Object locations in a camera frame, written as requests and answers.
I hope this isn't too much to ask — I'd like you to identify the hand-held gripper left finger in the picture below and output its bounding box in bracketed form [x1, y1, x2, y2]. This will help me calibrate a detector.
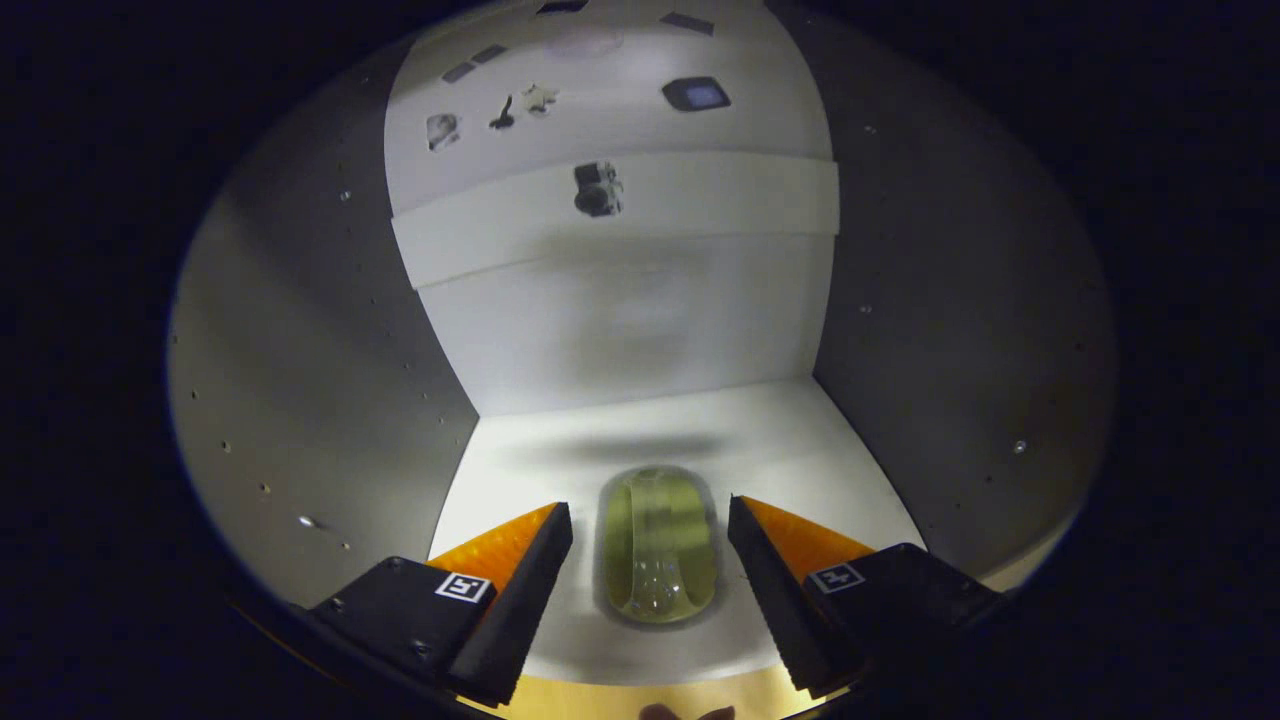
[310, 500, 576, 709]

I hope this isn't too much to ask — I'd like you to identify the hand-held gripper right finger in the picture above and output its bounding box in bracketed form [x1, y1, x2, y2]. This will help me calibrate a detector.
[727, 493, 1006, 701]

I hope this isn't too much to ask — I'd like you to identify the green translucent container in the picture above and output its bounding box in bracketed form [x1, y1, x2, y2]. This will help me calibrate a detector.
[598, 465, 719, 625]

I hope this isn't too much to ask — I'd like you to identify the grey cabinet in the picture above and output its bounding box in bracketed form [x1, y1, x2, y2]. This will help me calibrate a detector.
[165, 0, 1116, 691]

